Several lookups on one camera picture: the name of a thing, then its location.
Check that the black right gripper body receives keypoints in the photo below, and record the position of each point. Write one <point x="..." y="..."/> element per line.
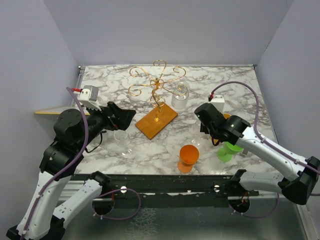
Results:
<point x="211" y="130"/>

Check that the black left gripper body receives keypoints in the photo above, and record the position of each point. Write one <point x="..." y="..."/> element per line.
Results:
<point x="100" y="120"/>

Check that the orange plastic goblet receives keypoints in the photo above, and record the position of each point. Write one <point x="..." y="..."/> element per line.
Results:
<point x="188" y="156"/>

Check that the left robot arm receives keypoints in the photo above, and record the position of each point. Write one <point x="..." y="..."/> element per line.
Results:
<point x="45" y="218"/>

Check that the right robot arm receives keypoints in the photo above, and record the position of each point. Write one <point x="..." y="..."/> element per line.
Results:
<point x="297" y="175"/>

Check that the clear stemmed wine glass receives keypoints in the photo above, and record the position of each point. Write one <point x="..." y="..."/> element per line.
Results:
<point x="122" y="139"/>

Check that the yellow plastic goblet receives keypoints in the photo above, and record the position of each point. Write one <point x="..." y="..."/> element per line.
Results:
<point x="216" y="142"/>

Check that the green plastic goblet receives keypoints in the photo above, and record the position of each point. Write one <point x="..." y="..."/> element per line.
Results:
<point x="226" y="153"/>

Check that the small white grey tag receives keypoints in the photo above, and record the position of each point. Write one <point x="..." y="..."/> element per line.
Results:
<point x="244" y="152"/>

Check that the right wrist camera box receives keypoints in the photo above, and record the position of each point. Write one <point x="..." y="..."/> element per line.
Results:
<point x="218" y="101"/>

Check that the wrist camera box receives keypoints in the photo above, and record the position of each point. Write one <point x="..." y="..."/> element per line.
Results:
<point x="89" y="93"/>
<point x="218" y="101"/>

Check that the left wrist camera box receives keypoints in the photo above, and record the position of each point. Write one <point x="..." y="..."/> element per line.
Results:
<point x="89" y="93"/>

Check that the gold wire glass rack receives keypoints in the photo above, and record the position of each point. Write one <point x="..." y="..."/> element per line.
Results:
<point x="162" y="114"/>

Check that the black front mounting rail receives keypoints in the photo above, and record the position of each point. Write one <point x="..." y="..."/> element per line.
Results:
<point x="173" y="191"/>

